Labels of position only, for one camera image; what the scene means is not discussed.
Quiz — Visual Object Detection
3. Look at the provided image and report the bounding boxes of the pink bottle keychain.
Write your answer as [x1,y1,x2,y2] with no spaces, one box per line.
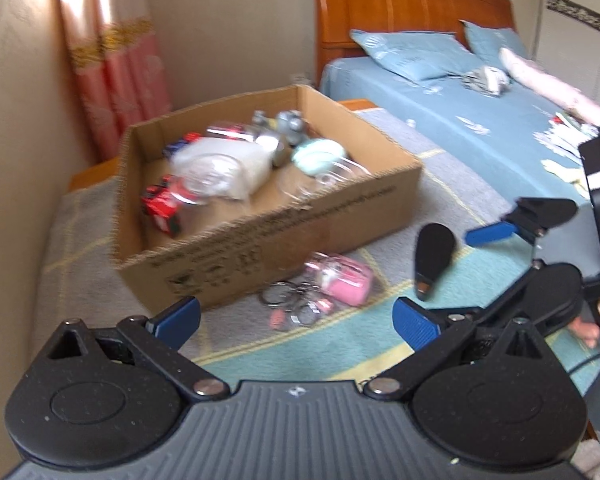
[258,252,375,332]

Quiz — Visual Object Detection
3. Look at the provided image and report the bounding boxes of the red toy car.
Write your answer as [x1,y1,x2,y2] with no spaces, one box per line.
[140,174,182,237]

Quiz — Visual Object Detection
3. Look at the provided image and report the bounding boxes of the white plastic bottle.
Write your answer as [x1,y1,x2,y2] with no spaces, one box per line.
[170,136,278,200]

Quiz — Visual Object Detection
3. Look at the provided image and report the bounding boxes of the clear square plastic container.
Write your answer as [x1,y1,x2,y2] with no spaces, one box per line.
[276,158,370,200]

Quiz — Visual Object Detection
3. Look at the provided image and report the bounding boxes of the black cube toy red buttons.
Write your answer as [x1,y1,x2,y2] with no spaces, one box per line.
[162,132,201,159]

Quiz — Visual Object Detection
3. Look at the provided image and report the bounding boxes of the grey cat figurine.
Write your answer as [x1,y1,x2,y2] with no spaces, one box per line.
[251,110,309,148]

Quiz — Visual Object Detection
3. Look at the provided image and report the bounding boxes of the gold capsule jar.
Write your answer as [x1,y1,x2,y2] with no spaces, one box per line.
[206,121,294,168]

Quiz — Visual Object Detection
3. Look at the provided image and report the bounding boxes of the correction tape dispenser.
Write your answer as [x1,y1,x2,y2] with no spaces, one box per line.
[414,223,456,301]

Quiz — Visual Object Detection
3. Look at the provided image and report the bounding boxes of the clear round plastic jar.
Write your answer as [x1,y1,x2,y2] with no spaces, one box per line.
[169,154,248,205]

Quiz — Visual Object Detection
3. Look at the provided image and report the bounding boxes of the person right hand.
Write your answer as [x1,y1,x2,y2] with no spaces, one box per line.
[567,296,600,348]

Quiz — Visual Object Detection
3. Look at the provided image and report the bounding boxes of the checked blanket mat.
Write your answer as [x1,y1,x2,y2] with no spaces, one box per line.
[29,106,596,396]

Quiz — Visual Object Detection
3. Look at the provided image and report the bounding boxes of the brown cardboard box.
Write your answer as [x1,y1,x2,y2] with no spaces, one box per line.
[110,86,422,312]

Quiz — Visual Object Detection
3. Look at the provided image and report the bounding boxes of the crumpled grey cloth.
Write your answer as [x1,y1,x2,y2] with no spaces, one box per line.
[462,65,510,96]

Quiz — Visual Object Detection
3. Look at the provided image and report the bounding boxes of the pink blanket roll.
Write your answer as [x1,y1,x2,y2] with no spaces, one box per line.
[498,47,600,127]

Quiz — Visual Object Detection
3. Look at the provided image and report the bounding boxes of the blue pillow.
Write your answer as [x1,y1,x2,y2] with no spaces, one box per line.
[350,29,483,82]
[463,21,528,70]

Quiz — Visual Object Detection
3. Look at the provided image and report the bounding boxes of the wooden bed headboard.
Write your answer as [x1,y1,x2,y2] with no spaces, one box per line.
[315,0,516,78]

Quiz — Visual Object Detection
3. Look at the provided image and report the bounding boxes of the pink curtain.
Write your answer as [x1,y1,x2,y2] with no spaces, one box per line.
[59,0,172,160]

